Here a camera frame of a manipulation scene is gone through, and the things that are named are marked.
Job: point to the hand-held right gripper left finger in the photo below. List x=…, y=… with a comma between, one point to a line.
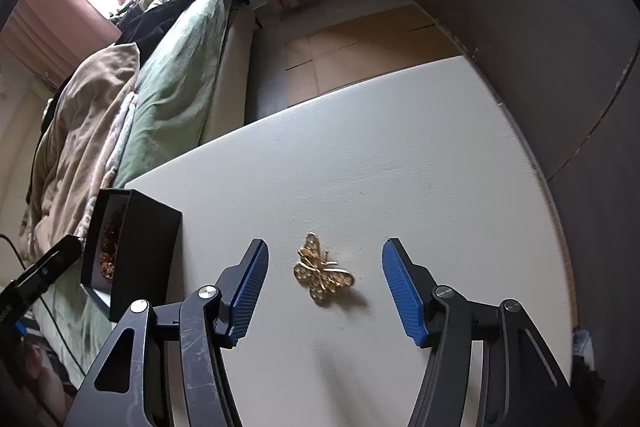
x=247, y=292

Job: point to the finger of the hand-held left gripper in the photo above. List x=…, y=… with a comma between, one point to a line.
x=50, y=264

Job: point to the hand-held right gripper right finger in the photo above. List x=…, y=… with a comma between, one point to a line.
x=402, y=292

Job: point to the gold butterfly brooch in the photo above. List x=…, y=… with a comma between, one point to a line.
x=320, y=272

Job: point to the black jewelry box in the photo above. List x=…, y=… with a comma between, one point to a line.
x=145, y=247

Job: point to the beige blanket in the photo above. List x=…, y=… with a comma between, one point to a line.
x=75, y=137

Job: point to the blue white object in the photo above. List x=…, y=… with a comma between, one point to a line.
x=584, y=352

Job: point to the beige bed base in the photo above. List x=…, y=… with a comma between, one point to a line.
x=232, y=72

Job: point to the bed with green cover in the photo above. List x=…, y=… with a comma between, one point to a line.
x=175, y=82

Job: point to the pink window curtain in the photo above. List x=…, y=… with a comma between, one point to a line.
x=55, y=22

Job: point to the flat cardboard sheet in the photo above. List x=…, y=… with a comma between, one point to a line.
x=365, y=47

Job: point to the black clothing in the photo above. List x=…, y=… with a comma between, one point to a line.
x=150, y=14

